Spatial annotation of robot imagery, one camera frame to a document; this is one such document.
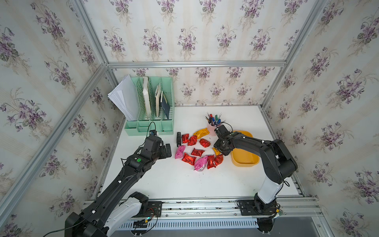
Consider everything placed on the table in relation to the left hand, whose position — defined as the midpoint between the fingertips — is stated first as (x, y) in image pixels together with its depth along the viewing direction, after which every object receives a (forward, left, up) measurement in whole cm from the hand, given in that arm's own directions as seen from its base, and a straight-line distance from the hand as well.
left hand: (165, 148), depth 79 cm
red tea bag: (+10, -24, -12) cm, 29 cm away
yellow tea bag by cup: (+18, -22, -10) cm, 30 cm away
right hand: (+8, -32, -13) cm, 36 cm away
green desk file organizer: (+35, +10, +5) cm, 37 cm away
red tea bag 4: (-3, -26, -11) cm, 28 cm away
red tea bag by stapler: (+13, -11, -10) cm, 20 cm away
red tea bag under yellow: (+12, -16, -11) cm, 22 cm away
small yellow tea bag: (+4, -31, -10) cm, 33 cm away
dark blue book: (+35, +4, -2) cm, 35 cm away
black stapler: (+15, -6, -14) cm, 22 cm away
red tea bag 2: (+3, -19, -11) cm, 22 cm away
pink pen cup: (+17, -28, -5) cm, 33 cm away
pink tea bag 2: (-4, -20, -11) cm, 23 cm away
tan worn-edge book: (+37, +9, +6) cm, 38 cm away
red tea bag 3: (-1, -14, -12) cm, 18 cm away
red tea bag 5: (-2, -31, -10) cm, 32 cm away
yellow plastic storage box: (-1, -44, -9) cm, 45 cm away
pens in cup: (+23, -29, -4) cm, 38 cm away
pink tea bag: (+2, -8, -10) cm, 12 cm away
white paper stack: (+35, +29, +7) cm, 46 cm away
